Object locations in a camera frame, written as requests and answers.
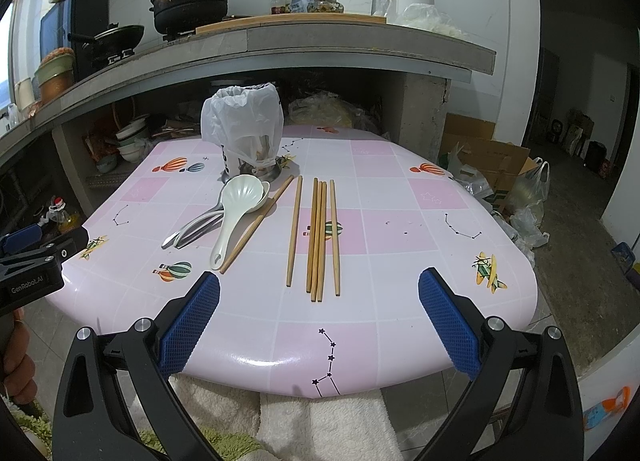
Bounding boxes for large white ceramic spoon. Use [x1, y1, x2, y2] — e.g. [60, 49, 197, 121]
[209, 175, 264, 270]

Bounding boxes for small white ceramic spoon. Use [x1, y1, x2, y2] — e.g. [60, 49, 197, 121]
[253, 180, 271, 212]

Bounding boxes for person's left hand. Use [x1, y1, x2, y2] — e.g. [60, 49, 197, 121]
[3, 308, 37, 405]

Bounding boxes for cooking oil bottle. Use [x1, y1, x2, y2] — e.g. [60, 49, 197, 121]
[48, 196, 81, 235]

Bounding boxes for stacked bowls under counter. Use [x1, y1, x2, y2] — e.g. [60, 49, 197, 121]
[116, 116, 149, 163]

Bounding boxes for ceramic pots stack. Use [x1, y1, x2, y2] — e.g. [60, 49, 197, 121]
[35, 47, 75, 104]

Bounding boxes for cardboard box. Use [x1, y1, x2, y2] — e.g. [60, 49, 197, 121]
[438, 113, 538, 210]

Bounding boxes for black wok pan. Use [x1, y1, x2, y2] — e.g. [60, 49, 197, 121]
[67, 24, 144, 59]

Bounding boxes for white plastic bag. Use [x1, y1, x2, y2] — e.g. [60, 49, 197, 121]
[201, 83, 284, 158]

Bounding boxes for black microwave oven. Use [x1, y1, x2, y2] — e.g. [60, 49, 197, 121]
[39, 0, 110, 82]

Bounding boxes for wooden cutting board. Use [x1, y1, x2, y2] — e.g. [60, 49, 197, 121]
[195, 12, 386, 35]

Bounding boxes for sauce bottle red label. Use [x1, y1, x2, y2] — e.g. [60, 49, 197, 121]
[270, 0, 285, 14]

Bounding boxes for clear plastic bag on counter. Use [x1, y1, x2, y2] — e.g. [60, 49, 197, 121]
[396, 4, 468, 40]

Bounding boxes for glass pickle jar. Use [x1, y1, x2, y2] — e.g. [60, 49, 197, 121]
[307, 0, 344, 13]

